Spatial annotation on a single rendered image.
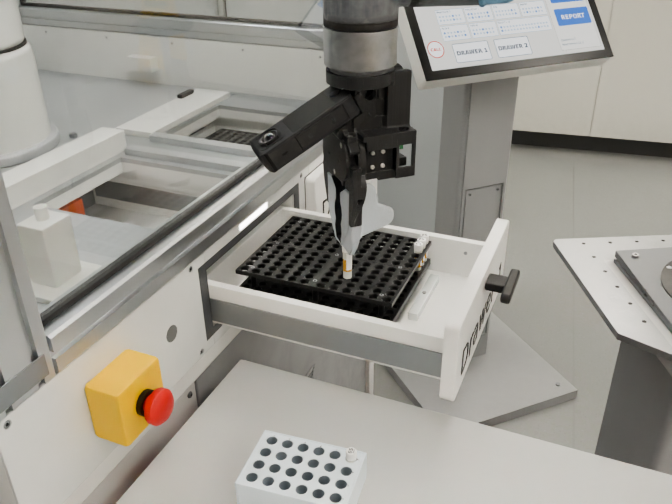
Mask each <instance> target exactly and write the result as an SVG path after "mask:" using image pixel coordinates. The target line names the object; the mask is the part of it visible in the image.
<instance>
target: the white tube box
mask: <svg viewBox="0 0 672 504"><path fill-rule="evenodd" d="M346 449H347V448H344V447H339V446H335V445H331V444H326V443H322V442H317V441H313V440H308V439H304V438H299V437H295V436H291V435H286V434H282V433H277V432H273V431H268V430H265V431H264V432H263V434H262V436H261V438H260V439H259V441H258V443H257V445H256V446H255V448H254V450H253V452H252V453H251V455H250V457H249V459H248V460H247V462H246V464H245V466H244V467H243V469H242V471H241V473H240V474H239V476H238V478H237V480H236V481H235V490H236V499H237V504H357V502H358V499H359V496H360V493H361V490H362V488H363V485H364V482H365V479H366V477H367V453H366V452H362V451H357V450H356V451H357V459H356V462H354V463H348V462H347V461H346Z"/></svg>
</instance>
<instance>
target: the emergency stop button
mask: <svg viewBox="0 0 672 504"><path fill-rule="evenodd" d="M173 407H174V397H173V395H172V392H171V391H170V390H169V389H167V388H163V387H160V388H157V389H155V390H154V391H153V392H152V393H151V394H150V395H149V396H148V397H147V398H146V399H145V401H144V405H143V410H144V417H145V420H146V422H147V423H148V424H150V425H153V426H159V425H161V424H163V423H164V422H166V421H167V420H168V418H169V417H170V415H171V413H172V411H173Z"/></svg>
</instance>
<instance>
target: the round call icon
mask: <svg viewBox="0 0 672 504"><path fill-rule="evenodd" d="M424 42H425V45H426V48H427V52H428V55H429V58H430V60H432V59H440V58H447V55H446V52H445V48H444V45H443V42H442V40H433V41H424Z"/></svg>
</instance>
